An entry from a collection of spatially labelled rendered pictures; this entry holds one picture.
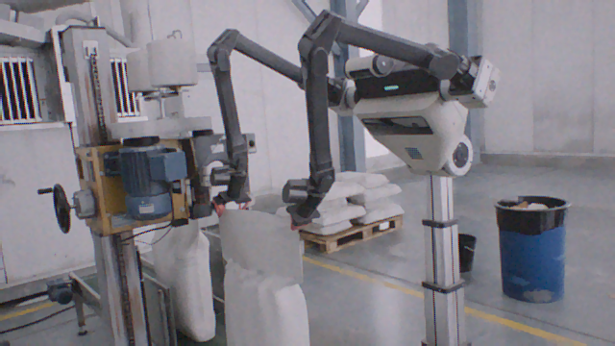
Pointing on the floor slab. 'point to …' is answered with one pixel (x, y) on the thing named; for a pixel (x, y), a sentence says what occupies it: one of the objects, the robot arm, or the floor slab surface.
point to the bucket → (466, 252)
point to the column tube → (84, 85)
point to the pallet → (349, 234)
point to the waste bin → (532, 247)
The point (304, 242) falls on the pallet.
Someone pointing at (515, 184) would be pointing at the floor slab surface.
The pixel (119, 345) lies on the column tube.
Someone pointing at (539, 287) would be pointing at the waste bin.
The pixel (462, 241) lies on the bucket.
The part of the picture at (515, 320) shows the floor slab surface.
